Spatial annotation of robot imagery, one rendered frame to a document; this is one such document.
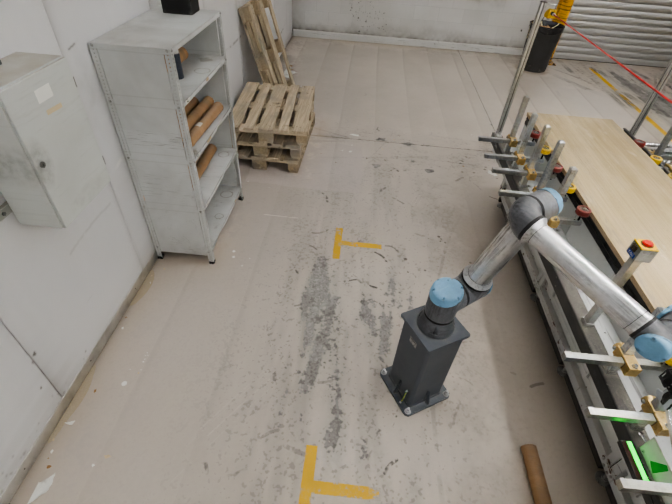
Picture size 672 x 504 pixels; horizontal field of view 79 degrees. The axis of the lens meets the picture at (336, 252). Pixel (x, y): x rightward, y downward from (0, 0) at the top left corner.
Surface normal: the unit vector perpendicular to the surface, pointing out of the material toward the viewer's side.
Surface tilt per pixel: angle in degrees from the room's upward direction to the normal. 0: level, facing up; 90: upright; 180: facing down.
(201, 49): 90
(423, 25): 90
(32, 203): 90
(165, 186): 90
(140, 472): 0
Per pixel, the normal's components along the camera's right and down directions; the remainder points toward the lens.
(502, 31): -0.08, 0.67
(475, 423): 0.05, -0.74
